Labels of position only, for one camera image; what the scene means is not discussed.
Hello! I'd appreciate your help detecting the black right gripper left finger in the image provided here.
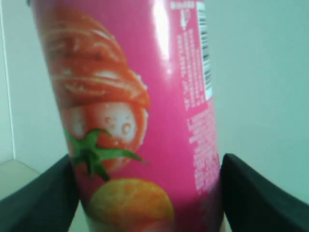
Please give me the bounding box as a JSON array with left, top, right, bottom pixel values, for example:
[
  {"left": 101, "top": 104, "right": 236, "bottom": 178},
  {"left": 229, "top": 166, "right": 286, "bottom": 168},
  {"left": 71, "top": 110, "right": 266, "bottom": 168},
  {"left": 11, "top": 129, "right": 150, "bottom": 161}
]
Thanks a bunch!
[{"left": 0, "top": 155, "right": 80, "bottom": 232}]

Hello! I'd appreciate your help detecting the pink Lay's chip can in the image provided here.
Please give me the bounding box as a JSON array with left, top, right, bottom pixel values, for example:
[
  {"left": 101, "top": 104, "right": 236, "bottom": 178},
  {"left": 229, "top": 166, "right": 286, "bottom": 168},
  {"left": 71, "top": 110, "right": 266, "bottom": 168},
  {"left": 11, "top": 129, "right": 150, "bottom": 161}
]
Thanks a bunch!
[{"left": 27, "top": 0, "right": 224, "bottom": 232}]

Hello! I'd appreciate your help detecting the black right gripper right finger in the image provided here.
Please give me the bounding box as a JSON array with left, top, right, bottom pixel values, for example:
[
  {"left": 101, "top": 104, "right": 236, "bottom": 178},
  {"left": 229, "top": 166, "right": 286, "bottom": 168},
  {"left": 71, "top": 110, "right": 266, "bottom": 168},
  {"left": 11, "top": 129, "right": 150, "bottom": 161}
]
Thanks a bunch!
[{"left": 221, "top": 154, "right": 309, "bottom": 232}]

